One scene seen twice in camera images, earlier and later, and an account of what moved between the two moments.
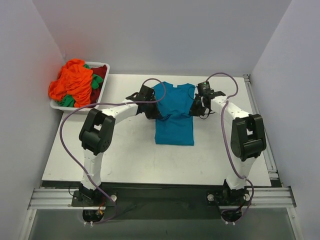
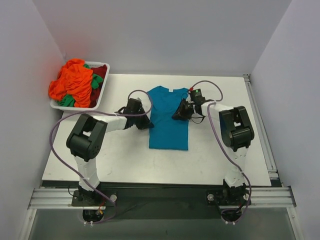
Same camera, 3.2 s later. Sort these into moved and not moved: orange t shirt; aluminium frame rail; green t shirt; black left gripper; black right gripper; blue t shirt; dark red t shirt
Moved: blue t shirt; black right gripper; black left gripper
Not moved: green t shirt; orange t shirt; dark red t shirt; aluminium frame rail
